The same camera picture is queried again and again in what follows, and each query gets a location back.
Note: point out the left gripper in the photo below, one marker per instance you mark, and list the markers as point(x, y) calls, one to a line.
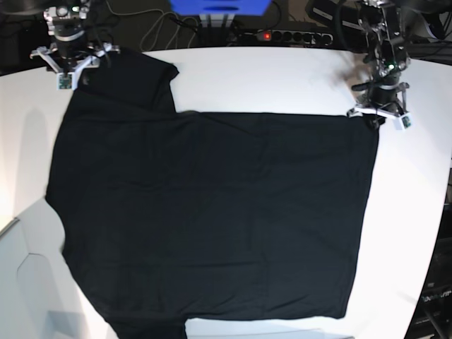
point(385, 98)

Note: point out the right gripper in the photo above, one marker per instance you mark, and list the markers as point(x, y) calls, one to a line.
point(65, 57)

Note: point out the black T-shirt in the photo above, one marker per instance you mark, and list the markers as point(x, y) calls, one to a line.
point(173, 216)

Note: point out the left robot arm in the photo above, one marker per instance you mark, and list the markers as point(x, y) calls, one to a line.
point(385, 36)

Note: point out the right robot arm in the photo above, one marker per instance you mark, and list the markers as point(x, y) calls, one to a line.
point(67, 22)

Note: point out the black power strip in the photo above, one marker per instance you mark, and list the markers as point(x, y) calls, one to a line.
point(284, 38)

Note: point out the blue box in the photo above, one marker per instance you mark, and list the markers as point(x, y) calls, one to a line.
point(236, 7)

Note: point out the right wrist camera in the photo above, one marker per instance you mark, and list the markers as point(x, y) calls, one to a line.
point(66, 81)

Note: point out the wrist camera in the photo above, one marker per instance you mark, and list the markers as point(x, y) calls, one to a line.
point(66, 81)
point(403, 122)

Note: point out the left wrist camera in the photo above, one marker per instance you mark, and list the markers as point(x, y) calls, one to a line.
point(403, 122)

